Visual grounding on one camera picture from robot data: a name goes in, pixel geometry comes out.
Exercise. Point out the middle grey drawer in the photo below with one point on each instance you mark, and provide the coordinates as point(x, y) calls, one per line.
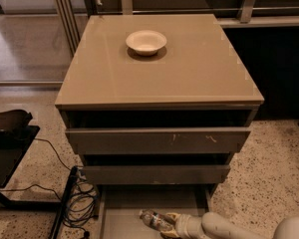
point(156, 174)

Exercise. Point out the grey drawer cabinet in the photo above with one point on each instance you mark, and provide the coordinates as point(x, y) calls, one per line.
point(195, 80)

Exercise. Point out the sliding glass door frame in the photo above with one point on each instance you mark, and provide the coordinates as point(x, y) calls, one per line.
point(67, 17)

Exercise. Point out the black side table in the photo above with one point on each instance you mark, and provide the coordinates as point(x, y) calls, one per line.
point(13, 147)

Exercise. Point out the bottom open grey drawer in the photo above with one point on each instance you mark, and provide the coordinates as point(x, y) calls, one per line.
point(119, 214)

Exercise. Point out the metal railing frame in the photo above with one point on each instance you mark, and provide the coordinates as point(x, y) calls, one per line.
point(230, 13)

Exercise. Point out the top grey drawer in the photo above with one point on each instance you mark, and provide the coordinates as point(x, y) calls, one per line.
point(157, 140)

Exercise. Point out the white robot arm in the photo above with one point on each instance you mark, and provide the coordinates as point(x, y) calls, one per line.
point(213, 226)

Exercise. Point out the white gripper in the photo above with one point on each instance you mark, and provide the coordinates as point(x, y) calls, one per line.
point(183, 223)

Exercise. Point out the clear plastic water bottle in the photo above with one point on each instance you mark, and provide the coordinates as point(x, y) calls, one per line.
point(156, 221)

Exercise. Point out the black object on table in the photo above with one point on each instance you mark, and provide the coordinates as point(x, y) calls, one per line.
point(14, 121)

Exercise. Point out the white paper bowl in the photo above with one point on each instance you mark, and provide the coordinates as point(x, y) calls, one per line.
point(146, 42)

